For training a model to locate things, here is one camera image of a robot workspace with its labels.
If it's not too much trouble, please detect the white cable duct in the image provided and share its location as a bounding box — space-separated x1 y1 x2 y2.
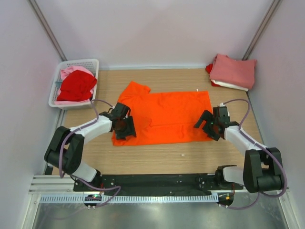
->
40 193 218 204

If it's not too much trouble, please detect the orange t-shirt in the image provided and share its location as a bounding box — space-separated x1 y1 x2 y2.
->
112 82 212 146

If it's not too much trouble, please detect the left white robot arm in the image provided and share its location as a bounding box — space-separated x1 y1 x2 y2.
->
44 102 211 191

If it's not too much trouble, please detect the grey plastic laundry basket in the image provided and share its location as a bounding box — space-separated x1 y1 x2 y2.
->
49 59 99 110

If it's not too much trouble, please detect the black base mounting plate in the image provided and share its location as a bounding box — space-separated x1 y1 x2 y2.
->
72 173 244 198

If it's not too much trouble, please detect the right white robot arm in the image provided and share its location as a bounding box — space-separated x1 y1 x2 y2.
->
194 105 287 197

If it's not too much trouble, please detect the folded pink t-shirt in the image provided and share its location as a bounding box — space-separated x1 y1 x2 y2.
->
209 54 257 90

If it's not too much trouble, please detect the red t-shirt in basket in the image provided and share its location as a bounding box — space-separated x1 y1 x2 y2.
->
57 70 97 102

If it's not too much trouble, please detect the pink t-shirt in basket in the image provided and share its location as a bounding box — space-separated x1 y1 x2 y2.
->
54 65 94 104

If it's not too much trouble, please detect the aluminium frame rail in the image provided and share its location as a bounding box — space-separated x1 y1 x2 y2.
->
30 173 287 197

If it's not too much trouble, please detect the folded red t-shirt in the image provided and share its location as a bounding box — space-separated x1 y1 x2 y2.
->
205 63 213 74

